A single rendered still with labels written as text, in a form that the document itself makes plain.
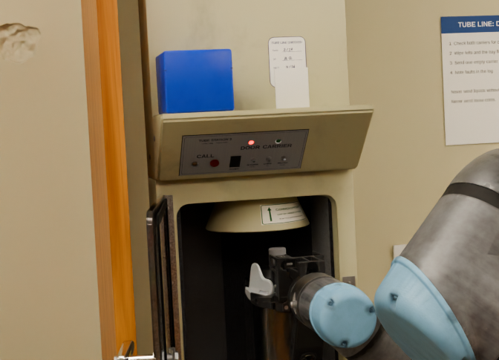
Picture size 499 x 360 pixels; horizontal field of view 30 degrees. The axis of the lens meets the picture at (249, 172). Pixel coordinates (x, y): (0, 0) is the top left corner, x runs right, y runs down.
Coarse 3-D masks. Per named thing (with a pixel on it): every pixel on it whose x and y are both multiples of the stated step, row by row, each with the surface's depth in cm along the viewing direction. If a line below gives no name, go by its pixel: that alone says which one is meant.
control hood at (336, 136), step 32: (160, 128) 134; (192, 128) 134; (224, 128) 136; (256, 128) 137; (288, 128) 138; (320, 128) 140; (352, 128) 141; (160, 160) 138; (320, 160) 145; (352, 160) 146
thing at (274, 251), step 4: (272, 248) 148; (276, 248) 148; (280, 248) 148; (284, 248) 148; (272, 252) 148; (276, 252) 147; (280, 252) 147; (284, 252) 148; (264, 268) 147; (268, 268) 147; (264, 272) 146; (268, 272) 145; (264, 276) 145; (268, 276) 145
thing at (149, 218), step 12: (156, 204) 123; (156, 228) 118; (156, 240) 117; (156, 252) 116; (168, 276) 139; (156, 288) 113; (168, 288) 138; (156, 300) 113; (168, 300) 136; (156, 312) 113; (168, 312) 134; (156, 324) 113; (168, 324) 133; (156, 336) 113; (168, 336) 131; (156, 348) 113; (168, 348) 130
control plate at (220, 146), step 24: (192, 144) 137; (216, 144) 138; (240, 144) 139; (264, 144) 140; (288, 144) 141; (192, 168) 141; (216, 168) 142; (240, 168) 143; (264, 168) 144; (288, 168) 145
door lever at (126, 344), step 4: (128, 340) 125; (124, 344) 123; (128, 344) 122; (132, 344) 123; (120, 348) 121; (124, 348) 120; (128, 348) 120; (132, 348) 122; (120, 352) 119; (124, 352) 118; (128, 352) 119; (132, 352) 122; (116, 356) 117; (120, 356) 117; (124, 356) 117; (128, 356) 117; (132, 356) 117; (136, 356) 117; (140, 356) 117; (144, 356) 117; (148, 356) 117; (152, 356) 117
